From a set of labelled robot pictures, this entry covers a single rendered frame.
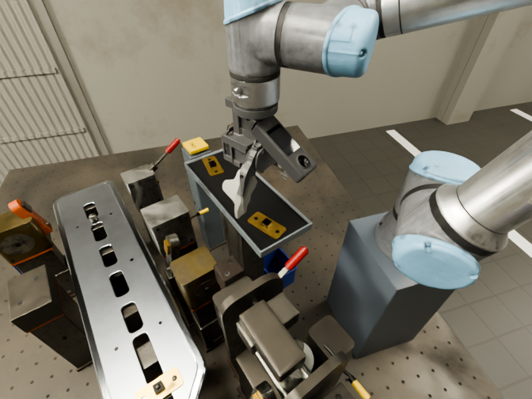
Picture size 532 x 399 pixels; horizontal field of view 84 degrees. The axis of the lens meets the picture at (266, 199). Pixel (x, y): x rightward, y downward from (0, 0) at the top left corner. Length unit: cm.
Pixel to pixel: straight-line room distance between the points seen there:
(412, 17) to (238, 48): 23
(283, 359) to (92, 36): 235
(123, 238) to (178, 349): 36
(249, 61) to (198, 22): 207
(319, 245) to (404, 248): 75
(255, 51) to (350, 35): 12
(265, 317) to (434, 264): 26
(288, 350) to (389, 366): 60
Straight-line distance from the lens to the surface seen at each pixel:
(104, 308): 81
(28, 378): 119
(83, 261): 91
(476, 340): 209
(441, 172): 58
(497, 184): 46
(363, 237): 74
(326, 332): 62
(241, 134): 52
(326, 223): 129
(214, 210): 106
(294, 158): 47
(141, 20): 247
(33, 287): 89
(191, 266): 70
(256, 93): 44
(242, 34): 42
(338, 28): 38
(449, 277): 52
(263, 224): 64
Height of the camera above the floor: 164
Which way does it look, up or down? 43 degrees down
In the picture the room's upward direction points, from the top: straight up
